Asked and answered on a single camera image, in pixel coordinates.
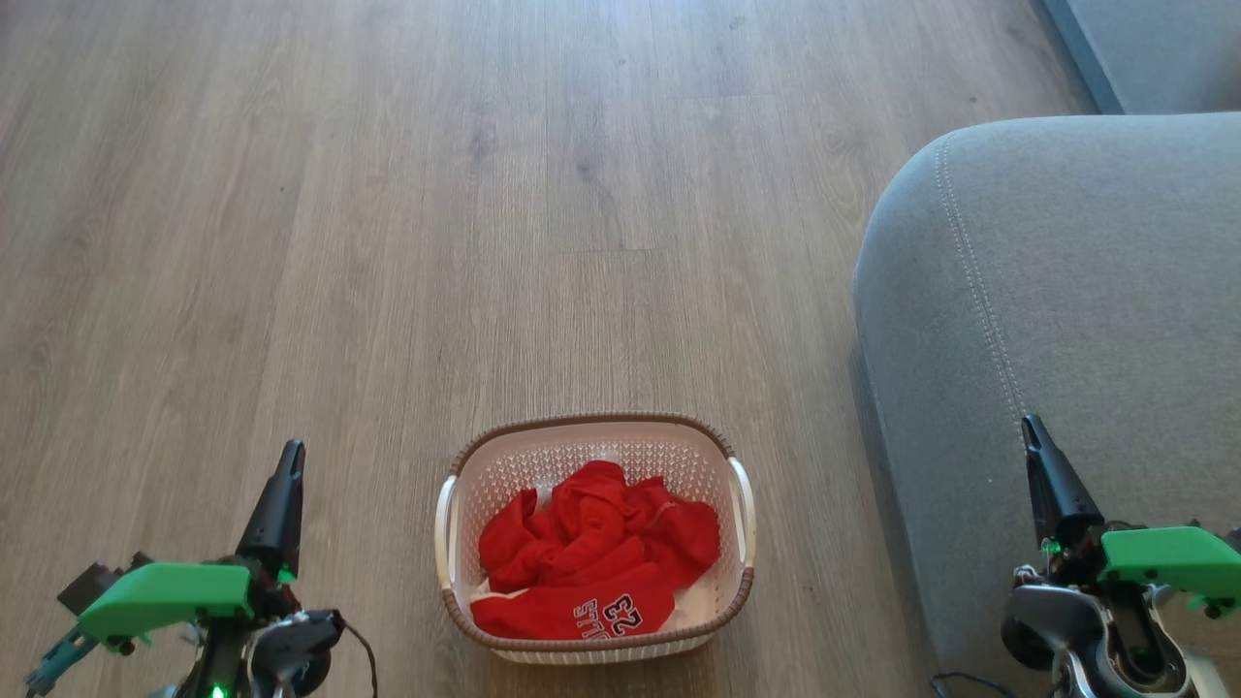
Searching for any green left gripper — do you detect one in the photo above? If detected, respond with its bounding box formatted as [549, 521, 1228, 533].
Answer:
[78, 439, 307, 648]

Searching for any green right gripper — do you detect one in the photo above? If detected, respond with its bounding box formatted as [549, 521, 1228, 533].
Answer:
[1021, 414, 1241, 619]

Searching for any red jersey number 23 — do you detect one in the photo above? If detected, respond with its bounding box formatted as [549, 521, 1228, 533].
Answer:
[469, 562, 680, 641]

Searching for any red shirt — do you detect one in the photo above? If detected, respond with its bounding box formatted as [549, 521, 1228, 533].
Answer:
[478, 460, 721, 594]

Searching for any grey fabric sofa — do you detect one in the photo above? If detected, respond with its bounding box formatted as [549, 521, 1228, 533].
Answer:
[851, 0, 1241, 698]

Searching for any white laundry basket brown rim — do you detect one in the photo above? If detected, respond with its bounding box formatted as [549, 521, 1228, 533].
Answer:
[434, 413, 757, 666]

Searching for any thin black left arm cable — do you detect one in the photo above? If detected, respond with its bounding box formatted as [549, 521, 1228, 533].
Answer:
[334, 616, 381, 698]

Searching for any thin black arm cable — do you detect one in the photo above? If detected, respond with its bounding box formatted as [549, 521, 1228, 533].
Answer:
[931, 671, 1015, 698]
[334, 616, 381, 698]

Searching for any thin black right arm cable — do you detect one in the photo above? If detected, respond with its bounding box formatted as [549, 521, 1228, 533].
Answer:
[931, 671, 1015, 698]

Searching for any teal plastic bracket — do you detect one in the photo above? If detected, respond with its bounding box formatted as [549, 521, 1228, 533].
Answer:
[24, 625, 100, 697]

